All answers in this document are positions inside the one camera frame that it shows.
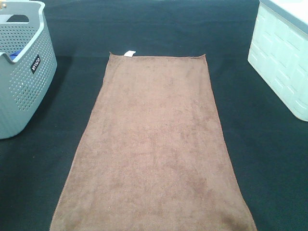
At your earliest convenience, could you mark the brown towel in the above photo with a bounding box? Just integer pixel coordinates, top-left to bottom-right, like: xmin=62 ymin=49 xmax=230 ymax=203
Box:
xmin=50 ymin=54 xmax=256 ymax=231

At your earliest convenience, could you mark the black table cloth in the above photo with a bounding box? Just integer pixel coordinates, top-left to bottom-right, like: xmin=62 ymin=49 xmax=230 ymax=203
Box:
xmin=0 ymin=0 xmax=308 ymax=231

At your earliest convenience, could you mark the grey perforated laundry basket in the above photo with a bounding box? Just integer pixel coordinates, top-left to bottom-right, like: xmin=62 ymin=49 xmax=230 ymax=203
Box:
xmin=0 ymin=0 xmax=57 ymax=139

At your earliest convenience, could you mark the white storage box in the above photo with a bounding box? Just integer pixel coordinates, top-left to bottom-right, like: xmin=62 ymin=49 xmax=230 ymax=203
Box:
xmin=248 ymin=0 xmax=308 ymax=121

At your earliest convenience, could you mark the blue cloth in basket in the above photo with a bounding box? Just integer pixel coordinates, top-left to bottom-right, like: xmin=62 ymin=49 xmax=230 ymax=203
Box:
xmin=9 ymin=50 xmax=21 ymax=61

